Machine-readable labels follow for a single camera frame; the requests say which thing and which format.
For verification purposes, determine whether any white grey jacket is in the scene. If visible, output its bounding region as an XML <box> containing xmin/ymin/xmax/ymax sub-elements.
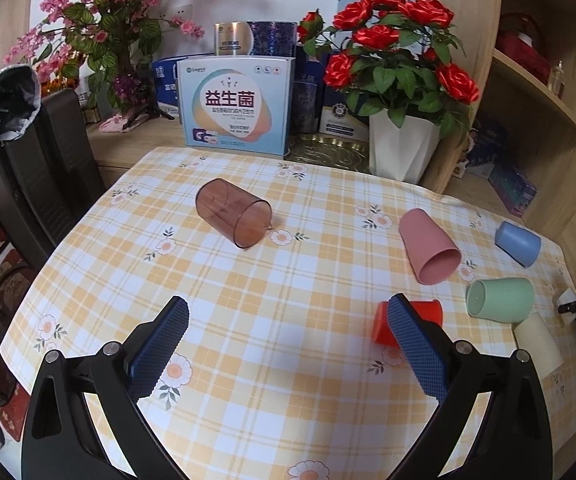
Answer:
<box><xmin>0</xmin><ymin>64</ymin><xmax>41</xmax><ymax>142</ymax></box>

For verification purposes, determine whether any small perfume bottle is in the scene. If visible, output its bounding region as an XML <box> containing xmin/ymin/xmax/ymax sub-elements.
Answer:
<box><xmin>547</xmin><ymin>60</ymin><xmax>566</xmax><ymax>100</ymax></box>

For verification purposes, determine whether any black chair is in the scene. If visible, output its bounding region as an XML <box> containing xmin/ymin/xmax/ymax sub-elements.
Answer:
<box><xmin>0</xmin><ymin>89</ymin><xmax>107</xmax><ymax>271</ymax></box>

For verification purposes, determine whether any white faceted flower pot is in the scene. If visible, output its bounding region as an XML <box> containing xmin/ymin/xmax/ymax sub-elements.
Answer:
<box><xmin>369</xmin><ymin>110</ymin><xmax>440</xmax><ymax>184</ymax></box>

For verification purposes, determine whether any gold patterned tray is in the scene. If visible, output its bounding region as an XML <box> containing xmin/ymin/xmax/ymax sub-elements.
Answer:
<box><xmin>285</xmin><ymin>133</ymin><xmax>369</xmax><ymax>174</ymax></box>

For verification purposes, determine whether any beige plastic cup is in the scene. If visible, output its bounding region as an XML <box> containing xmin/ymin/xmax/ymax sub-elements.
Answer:
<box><xmin>514</xmin><ymin>312</ymin><xmax>564</xmax><ymax>379</ymax></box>

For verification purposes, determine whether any red rose bouquet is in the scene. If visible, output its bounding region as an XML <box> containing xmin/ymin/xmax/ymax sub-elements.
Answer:
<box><xmin>297</xmin><ymin>0</ymin><xmax>480</xmax><ymax>138</ymax></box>

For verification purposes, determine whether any pink cherry blossom plant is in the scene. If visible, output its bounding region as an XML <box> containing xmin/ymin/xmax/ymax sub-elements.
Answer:
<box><xmin>4</xmin><ymin>0</ymin><xmax>204</xmax><ymax>113</ymax></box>

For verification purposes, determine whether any silver tin box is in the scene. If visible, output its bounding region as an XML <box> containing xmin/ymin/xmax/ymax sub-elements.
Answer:
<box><xmin>214</xmin><ymin>22</ymin><xmax>254</xmax><ymax>56</ymax></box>

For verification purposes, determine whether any red plastic cup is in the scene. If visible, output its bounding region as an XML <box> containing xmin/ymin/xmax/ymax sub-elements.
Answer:
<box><xmin>372</xmin><ymin>299</ymin><xmax>443</xmax><ymax>348</ymax></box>

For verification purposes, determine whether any green plastic cup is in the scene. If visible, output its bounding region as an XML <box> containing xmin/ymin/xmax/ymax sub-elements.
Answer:
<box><xmin>466</xmin><ymin>278</ymin><xmax>534</xmax><ymax>324</ymax></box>

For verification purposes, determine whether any white blue probiotics box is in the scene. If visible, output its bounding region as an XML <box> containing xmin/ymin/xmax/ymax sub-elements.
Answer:
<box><xmin>176</xmin><ymin>55</ymin><xmax>294</xmax><ymax>157</ymax></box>

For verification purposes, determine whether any dark blue patterned box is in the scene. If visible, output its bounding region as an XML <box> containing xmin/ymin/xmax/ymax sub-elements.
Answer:
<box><xmin>247</xmin><ymin>21</ymin><xmax>297</xmax><ymax>58</ymax></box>

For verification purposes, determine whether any pink plastic cup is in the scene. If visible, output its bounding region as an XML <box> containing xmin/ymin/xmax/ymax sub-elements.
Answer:
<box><xmin>399</xmin><ymin>208</ymin><xmax>462</xmax><ymax>285</ymax></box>

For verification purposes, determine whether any dark blue gift box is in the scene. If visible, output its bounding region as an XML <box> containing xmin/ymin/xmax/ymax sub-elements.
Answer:
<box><xmin>466</xmin><ymin>119</ymin><xmax>508</xmax><ymax>180</ymax></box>

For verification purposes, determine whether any wooden shelf unit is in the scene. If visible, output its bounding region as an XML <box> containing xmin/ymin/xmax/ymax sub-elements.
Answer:
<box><xmin>440</xmin><ymin>0</ymin><xmax>576</xmax><ymax>240</ymax></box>

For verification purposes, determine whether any red gift basket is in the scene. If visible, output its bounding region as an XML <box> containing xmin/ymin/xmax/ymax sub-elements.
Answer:
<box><xmin>495</xmin><ymin>12</ymin><xmax>550</xmax><ymax>84</ymax></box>

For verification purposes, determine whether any transparent brown cup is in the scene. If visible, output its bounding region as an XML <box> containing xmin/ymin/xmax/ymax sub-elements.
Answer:
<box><xmin>195</xmin><ymin>178</ymin><xmax>273</xmax><ymax>249</ymax></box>

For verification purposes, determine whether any blue white tissue box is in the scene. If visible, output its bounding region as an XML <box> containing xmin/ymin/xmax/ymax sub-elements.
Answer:
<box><xmin>151</xmin><ymin>55</ymin><xmax>188</xmax><ymax>122</ymax></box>

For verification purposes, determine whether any yellow plaid floral tablecloth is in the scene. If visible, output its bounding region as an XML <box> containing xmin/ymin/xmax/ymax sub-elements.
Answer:
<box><xmin>0</xmin><ymin>148</ymin><xmax>576</xmax><ymax>479</ymax></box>

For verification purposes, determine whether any white navy emblem box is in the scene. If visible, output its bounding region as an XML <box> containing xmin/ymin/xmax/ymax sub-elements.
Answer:
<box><xmin>318</xmin><ymin>88</ymin><xmax>369</xmax><ymax>142</ymax></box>

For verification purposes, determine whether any blue plastic cup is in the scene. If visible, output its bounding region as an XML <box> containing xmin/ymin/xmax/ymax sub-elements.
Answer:
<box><xmin>494</xmin><ymin>221</ymin><xmax>542</xmax><ymax>268</ymax></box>

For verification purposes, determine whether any small purple box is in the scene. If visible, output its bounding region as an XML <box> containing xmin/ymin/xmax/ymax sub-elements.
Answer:
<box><xmin>488</xmin><ymin>162</ymin><xmax>538</xmax><ymax>218</ymax></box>

